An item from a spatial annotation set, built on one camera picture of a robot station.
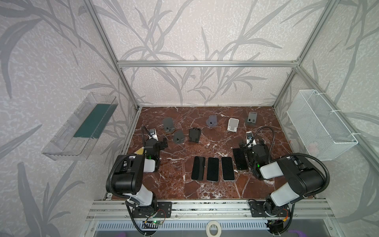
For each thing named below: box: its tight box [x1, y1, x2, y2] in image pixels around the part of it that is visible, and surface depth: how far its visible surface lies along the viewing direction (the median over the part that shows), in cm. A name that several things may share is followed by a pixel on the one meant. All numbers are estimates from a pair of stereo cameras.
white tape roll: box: [205, 220, 222, 237], surface depth 69 cm
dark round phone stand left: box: [173, 130, 185, 144], surface depth 100 cm
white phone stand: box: [227, 117, 240, 133], surface depth 105 cm
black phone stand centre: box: [189, 128, 202, 143], surface depth 100 cm
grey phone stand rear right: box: [247, 111, 258, 124], surface depth 109 cm
